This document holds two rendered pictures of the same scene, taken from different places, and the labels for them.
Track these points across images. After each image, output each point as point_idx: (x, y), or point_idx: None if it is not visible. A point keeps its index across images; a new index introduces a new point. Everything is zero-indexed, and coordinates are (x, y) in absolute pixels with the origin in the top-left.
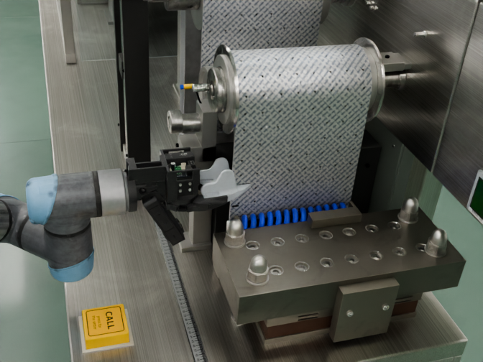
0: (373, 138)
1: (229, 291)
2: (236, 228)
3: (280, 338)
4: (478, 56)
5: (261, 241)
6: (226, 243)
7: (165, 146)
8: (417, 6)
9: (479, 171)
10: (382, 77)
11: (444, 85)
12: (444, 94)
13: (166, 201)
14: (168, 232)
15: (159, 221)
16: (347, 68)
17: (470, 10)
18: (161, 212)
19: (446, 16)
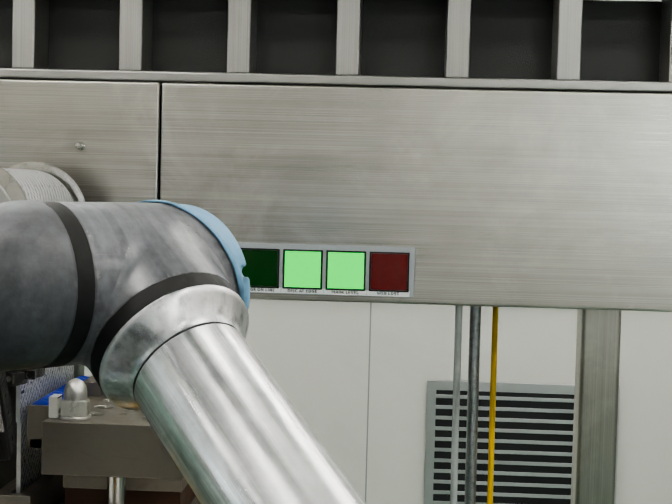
0: None
1: (140, 453)
2: (84, 385)
3: None
4: (182, 134)
5: (93, 410)
6: (76, 418)
7: None
8: (53, 120)
9: (238, 242)
10: (79, 193)
11: (139, 186)
12: (143, 196)
13: (7, 371)
14: (9, 430)
15: (5, 408)
16: (54, 184)
17: (151, 95)
18: (7, 390)
19: (113, 114)
